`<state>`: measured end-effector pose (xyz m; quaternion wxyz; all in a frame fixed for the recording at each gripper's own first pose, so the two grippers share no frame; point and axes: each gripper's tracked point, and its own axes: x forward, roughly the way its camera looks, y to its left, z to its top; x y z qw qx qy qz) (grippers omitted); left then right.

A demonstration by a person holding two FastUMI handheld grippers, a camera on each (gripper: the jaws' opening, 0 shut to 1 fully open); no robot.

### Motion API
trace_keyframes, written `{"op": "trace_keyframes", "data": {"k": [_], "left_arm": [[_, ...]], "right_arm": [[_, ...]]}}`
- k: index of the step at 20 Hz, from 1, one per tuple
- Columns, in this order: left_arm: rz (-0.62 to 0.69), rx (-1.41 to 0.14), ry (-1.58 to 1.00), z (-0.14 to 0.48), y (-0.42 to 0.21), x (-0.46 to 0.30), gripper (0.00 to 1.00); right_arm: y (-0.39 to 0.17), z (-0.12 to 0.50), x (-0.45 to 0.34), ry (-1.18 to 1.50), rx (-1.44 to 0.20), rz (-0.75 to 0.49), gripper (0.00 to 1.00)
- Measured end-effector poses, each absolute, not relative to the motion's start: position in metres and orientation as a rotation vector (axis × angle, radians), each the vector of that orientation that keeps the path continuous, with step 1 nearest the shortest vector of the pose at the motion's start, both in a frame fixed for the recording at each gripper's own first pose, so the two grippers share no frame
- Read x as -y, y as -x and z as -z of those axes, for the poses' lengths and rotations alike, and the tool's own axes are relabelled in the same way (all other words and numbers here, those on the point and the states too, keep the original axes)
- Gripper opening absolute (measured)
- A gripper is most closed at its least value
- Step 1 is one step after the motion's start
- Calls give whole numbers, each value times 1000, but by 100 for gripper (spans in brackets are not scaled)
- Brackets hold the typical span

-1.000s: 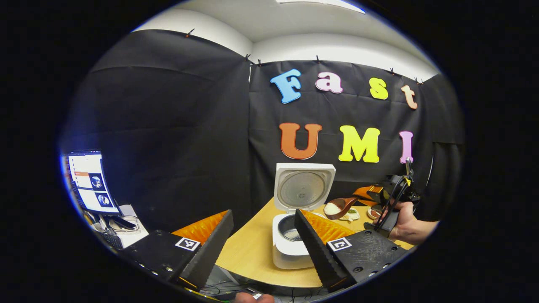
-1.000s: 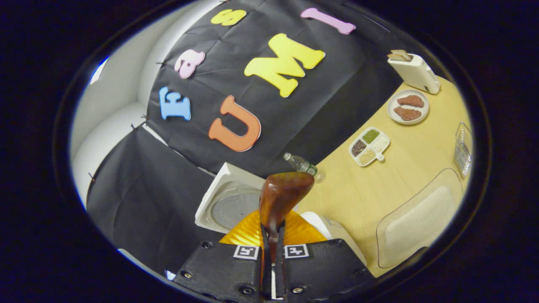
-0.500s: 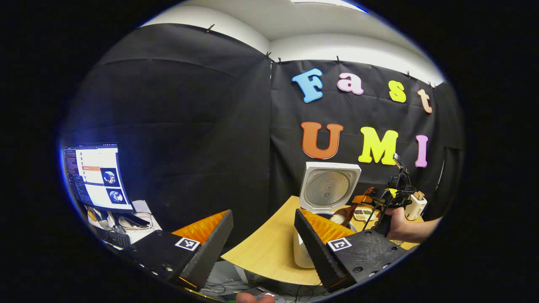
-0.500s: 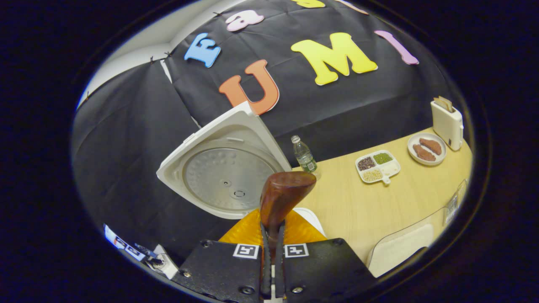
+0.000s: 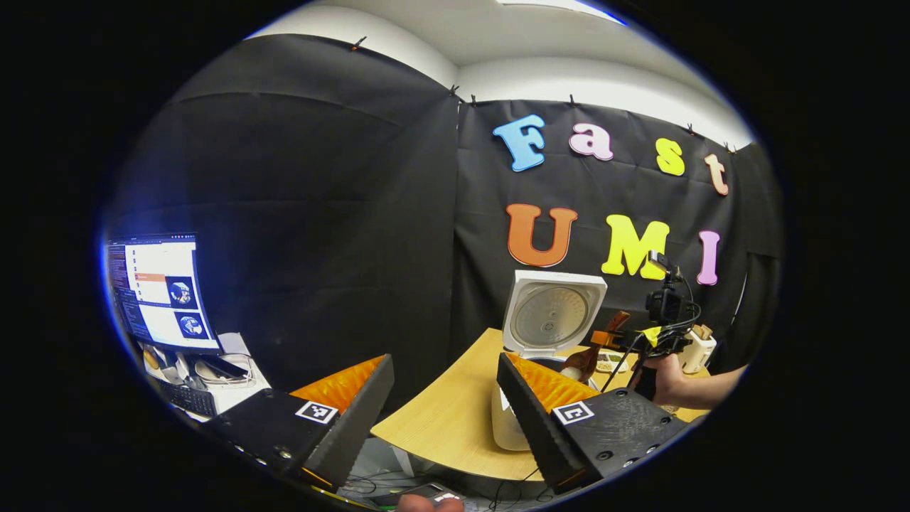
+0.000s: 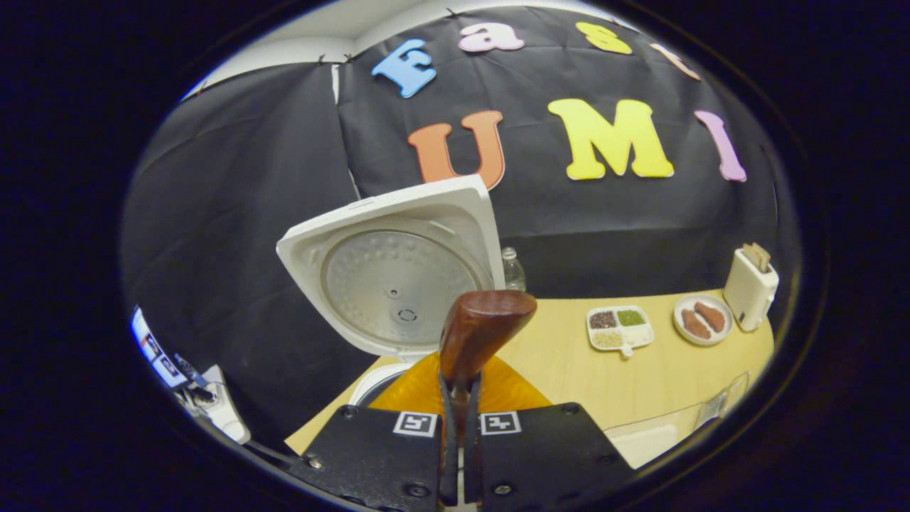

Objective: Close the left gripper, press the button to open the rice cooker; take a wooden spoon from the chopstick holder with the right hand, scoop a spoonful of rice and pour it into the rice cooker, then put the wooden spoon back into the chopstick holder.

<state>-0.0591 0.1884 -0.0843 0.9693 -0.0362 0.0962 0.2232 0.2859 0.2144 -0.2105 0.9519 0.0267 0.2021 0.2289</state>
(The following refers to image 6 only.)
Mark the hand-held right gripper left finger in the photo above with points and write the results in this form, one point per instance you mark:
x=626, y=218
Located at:
x=370, y=462

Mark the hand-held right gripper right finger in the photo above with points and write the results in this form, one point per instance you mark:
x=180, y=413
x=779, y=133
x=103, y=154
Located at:
x=540, y=455

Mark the brown wooden spoon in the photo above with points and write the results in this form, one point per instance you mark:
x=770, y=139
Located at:
x=483, y=327

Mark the white rice cooker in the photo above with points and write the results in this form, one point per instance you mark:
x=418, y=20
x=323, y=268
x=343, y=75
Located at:
x=391, y=284

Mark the clear mesh chopstick holder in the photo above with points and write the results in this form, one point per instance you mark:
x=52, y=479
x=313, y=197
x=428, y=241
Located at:
x=725, y=402

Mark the white divided grain tray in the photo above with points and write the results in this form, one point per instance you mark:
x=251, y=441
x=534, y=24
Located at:
x=618, y=328

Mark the clear plastic water bottle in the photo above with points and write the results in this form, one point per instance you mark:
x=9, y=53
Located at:
x=513, y=274

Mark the brown meat piece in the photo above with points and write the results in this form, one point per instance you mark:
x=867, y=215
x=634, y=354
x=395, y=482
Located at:
x=695, y=323
x=711, y=316

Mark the white round plate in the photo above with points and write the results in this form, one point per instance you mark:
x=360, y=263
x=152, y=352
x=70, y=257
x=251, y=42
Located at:
x=724, y=334

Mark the blue white screen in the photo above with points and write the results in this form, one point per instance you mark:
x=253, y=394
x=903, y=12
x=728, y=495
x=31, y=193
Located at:
x=158, y=352

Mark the white toaster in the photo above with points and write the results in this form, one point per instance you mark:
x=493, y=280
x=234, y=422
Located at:
x=748, y=295

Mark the toast slice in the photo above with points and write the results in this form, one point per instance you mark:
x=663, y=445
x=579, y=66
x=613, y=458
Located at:
x=763, y=257
x=750, y=257

